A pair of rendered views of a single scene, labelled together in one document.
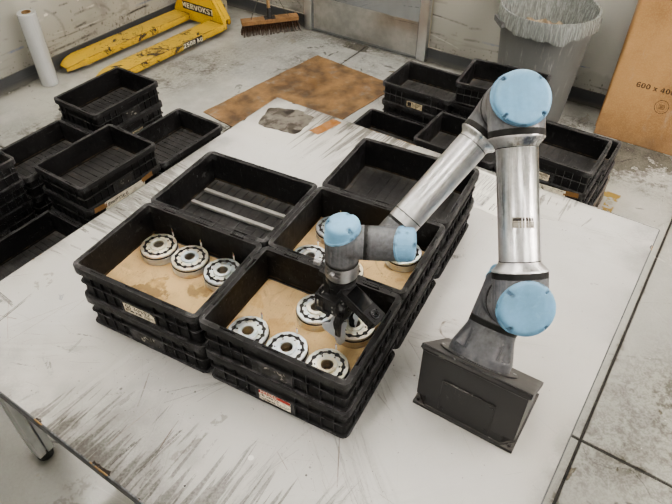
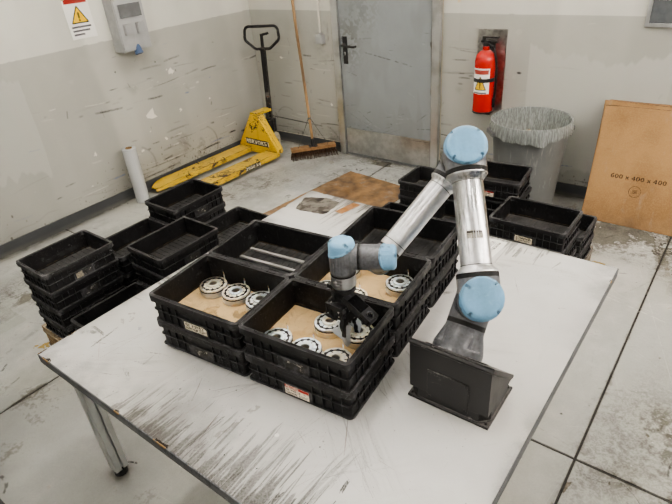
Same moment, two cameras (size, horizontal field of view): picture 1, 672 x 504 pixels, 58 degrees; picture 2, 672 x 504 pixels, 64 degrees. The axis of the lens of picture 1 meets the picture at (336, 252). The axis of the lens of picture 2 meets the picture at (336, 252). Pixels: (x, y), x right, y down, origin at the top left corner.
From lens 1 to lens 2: 36 cm
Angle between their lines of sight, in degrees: 13
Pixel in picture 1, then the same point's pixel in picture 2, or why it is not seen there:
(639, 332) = (625, 370)
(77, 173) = (158, 253)
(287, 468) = (305, 442)
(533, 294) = (485, 285)
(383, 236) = (371, 249)
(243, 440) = (271, 423)
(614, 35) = (588, 139)
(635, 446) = (625, 464)
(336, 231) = (335, 246)
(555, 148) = (538, 220)
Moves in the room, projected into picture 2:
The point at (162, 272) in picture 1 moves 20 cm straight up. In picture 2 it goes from (215, 303) to (203, 256)
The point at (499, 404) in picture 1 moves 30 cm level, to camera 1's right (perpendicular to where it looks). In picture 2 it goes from (471, 383) to (584, 381)
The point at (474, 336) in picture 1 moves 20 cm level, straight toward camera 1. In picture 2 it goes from (449, 331) to (432, 378)
